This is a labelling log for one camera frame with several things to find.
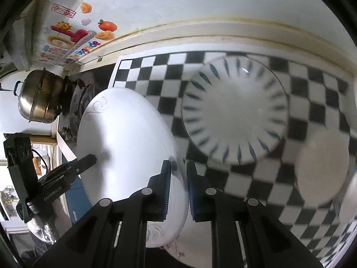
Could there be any blue cabinet door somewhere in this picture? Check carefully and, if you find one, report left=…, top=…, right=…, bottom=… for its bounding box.
left=67, top=173, right=92, bottom=224

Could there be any large plain white plate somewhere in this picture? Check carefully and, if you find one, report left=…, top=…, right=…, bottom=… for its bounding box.
left=76, top=88, right=189, bottom=248

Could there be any steel cooking pot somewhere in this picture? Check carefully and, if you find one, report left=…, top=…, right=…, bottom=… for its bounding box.
left=14, top=67, right=66, bottom=124

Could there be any white plate with blue stripes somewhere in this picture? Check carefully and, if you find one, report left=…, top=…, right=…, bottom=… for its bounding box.
left=181, top=56, right=289, bottom=166

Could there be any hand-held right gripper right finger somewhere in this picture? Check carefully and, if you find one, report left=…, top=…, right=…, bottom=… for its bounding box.
left=186, top=160, right=324, bottom=268

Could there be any white plate with pink flowers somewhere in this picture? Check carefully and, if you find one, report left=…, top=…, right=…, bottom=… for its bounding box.
left=162, top=215, right=215, bottom=268

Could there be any person's left forearm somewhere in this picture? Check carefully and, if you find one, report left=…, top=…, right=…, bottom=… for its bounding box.
left=28, top=198, right=73, bottom=244

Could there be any black gas stove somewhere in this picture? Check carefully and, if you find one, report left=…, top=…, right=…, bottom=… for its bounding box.
left=60, top=71, right=98, bottom=143

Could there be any black and white checkered mat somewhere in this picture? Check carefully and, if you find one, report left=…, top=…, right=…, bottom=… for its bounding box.
left=107, top=51, right=357, bottom=268

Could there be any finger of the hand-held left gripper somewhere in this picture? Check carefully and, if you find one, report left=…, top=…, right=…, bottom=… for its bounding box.
left=42, top=154, right=97, bottom=184

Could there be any colourful printed carton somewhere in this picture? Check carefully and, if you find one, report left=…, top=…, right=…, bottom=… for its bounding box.
left=31, top=0, right=118, bottom=65

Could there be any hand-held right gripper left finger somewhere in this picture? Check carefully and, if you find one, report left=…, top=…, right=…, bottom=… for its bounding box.
left=32, top=160, right=172, bottom=268

